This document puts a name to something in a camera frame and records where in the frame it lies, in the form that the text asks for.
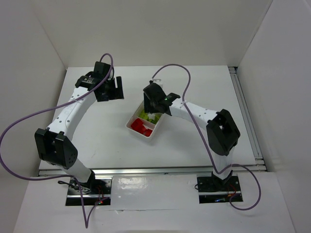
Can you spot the aluminium rail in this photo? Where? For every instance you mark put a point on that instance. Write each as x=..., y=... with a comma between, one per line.
x=158, y=170
x=259, y=160

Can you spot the lime green tall lego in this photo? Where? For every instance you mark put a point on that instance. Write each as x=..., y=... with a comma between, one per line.
x=143, y=115

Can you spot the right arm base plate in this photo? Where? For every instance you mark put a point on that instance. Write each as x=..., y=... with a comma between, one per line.
x=209, y=192

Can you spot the aluminium rail front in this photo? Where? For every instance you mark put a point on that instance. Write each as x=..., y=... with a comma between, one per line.
x=158, y=170

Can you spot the aluminium rail right side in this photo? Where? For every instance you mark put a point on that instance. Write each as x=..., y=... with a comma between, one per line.
x=259, y=160

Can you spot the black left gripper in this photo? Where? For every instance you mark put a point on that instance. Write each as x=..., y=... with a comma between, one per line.
x=115, y=88

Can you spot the large red sloped lego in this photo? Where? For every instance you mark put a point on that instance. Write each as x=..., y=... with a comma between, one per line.
x=137, y=126

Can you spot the lime green lego with print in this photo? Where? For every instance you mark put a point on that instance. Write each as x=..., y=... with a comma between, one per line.
x=154, y=119

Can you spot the white divided plastic container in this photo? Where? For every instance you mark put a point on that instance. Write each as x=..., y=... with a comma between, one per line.
x=146, y=124

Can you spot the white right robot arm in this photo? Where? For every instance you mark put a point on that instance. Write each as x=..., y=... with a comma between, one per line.
x=218, y=130

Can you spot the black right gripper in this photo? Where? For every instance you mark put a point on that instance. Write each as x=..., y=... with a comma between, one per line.
x=149, y=103

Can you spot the red 2x4 lego brick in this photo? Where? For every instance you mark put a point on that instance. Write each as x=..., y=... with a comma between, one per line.
x=147, y=132

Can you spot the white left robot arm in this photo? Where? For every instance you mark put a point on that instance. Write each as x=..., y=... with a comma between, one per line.
x=54, y=143

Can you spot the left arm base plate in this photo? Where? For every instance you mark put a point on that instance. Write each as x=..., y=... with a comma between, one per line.
x=100, y=194

